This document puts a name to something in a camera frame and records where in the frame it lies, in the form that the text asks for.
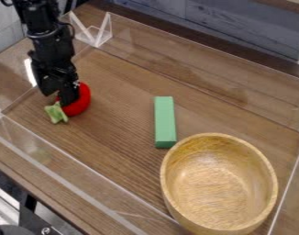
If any clear acrylic enclosure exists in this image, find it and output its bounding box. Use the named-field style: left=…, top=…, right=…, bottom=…
left=0, top=17, right=299, bottom=235

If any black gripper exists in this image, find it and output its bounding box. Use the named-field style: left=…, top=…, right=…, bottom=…
left=27, top=22, right=80, bottom=106

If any black table frame bracket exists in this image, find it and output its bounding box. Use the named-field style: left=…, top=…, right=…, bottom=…
left=19, top=194, right=63, bottom=235

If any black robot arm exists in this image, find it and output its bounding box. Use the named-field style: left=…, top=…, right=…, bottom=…
left=0, top=0, right=80, bottom=106

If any green rectangular block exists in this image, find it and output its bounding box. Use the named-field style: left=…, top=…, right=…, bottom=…
left=155, top=96, right=176, bottom=149

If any red plush strawberry toy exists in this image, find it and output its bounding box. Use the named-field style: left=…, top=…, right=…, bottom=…
left=44, top=83, right=91, bottom=124

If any wooden bowl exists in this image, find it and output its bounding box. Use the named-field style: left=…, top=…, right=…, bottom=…
left=160, top=133, right=278, bottom=235

